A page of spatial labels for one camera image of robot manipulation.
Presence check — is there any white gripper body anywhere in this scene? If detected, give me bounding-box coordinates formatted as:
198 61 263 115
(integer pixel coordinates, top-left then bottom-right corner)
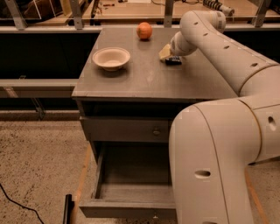
171 31 197 56

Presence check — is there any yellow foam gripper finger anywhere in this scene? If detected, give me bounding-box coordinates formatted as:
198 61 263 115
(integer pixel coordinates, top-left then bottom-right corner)
158 44 172 60

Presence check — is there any dark blue rxbar wrapper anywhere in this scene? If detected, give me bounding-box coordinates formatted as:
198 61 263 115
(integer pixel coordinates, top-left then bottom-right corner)
165 56 182 66

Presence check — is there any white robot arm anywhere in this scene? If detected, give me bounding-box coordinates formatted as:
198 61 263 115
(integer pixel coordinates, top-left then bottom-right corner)
169 10 280 224

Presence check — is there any grey wooden drawer cabinet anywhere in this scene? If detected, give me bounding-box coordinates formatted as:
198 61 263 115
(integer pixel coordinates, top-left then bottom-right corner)
73 27 235 157

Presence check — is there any closed grey middle drawer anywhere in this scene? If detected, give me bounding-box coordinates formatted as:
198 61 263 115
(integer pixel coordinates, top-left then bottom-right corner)
80 116 169 143

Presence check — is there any open grey bottom drawer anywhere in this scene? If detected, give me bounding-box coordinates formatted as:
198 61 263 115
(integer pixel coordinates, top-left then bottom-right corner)
80 143 176 220

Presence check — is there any orange fruit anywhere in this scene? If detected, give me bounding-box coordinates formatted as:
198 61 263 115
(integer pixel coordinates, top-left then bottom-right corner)
136 22 152 40

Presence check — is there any coiled tool on background table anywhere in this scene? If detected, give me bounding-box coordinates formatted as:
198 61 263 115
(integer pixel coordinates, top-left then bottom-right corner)
202 0 235 17

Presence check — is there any white paper bowl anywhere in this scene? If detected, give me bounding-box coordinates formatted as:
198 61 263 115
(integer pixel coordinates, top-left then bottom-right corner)
92 47 130 71

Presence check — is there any black bar on floor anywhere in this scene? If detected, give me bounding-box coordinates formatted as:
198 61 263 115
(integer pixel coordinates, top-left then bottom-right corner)
63 194 74 224

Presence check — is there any grey metal railing frame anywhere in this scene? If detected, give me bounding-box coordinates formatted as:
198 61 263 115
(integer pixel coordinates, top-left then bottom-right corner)
0 0 280 98

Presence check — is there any black floor cable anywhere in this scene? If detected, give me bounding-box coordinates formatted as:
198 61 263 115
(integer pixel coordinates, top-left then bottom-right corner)
0 181 46 224

